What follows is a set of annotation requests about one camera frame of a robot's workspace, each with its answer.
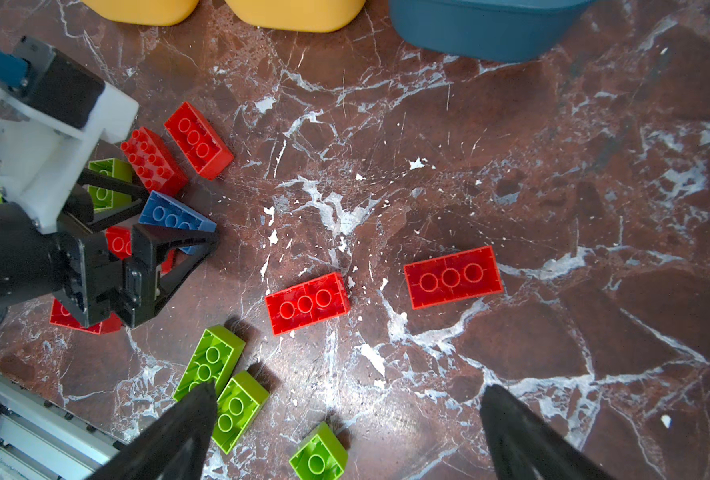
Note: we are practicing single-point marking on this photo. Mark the left yellow plastic bin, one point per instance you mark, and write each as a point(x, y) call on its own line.
point(144, 12)

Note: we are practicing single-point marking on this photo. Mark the yellow plastic bin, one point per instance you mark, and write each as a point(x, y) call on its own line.
point(312, 16)
point(144, 12)

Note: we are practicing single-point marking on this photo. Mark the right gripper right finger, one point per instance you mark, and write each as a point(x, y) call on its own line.
point(524, 446)

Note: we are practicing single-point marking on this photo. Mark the teal plastic bin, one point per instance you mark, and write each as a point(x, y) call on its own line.
point(496, 30)

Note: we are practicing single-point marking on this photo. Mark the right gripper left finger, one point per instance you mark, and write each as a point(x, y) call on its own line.
point(175, 446)

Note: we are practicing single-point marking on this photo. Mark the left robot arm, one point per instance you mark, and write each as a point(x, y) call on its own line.
point(31, 264)

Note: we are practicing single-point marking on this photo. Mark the blue lego brick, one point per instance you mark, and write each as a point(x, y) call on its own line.
point(165, 211)

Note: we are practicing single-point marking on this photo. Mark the small green lego brick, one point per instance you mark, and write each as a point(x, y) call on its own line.
point(321, 456)

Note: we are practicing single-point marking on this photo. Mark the middle yellow plastic bin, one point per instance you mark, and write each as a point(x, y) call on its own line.
point(312, 16)

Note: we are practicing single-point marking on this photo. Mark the aluminium front rail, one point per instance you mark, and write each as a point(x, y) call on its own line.
point(40, 440)

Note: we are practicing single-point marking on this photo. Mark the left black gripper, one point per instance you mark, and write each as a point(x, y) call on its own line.
point(92, 275)

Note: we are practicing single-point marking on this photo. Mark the red lego brick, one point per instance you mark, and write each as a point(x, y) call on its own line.
point(308, 303)
point(153, 163)
point(61, 316)
point(198, 141)
point(455, 277)
point(120, 244)

